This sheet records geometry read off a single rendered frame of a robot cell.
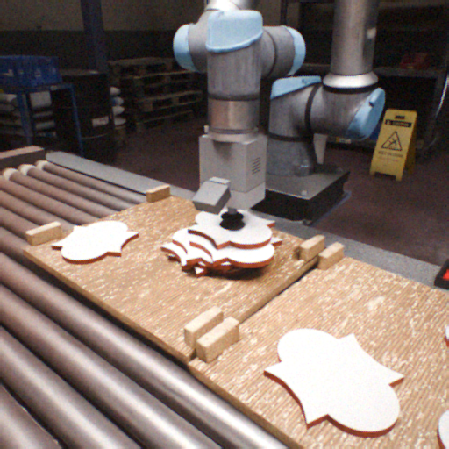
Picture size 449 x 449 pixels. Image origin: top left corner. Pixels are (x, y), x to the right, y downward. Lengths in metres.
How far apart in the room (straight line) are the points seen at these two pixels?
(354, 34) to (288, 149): 0.29
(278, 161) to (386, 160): 3.16
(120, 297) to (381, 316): 0.36
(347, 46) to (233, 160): 0.43
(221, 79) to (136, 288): 0.32
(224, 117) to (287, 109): 0.45
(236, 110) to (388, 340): 0.36
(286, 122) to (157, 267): 0.53
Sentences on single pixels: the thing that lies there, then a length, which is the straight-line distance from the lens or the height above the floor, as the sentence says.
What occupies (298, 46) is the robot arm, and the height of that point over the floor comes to 1.26.
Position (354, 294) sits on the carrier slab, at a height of 0.94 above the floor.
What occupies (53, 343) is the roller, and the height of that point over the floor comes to 0.92.
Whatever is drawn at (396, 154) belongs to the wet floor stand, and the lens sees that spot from 4.15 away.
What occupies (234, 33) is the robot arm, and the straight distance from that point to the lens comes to 0.58.
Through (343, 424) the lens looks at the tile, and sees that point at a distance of 0.45.
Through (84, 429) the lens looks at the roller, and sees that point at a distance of 0.49.
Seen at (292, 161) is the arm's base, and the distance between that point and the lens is 1.05.
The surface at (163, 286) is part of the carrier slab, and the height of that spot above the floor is 0.94.
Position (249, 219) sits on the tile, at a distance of 0.71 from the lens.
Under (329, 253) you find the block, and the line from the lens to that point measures 0.68.
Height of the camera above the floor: 1.29
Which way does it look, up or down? 25 degrees down
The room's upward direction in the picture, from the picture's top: straight up
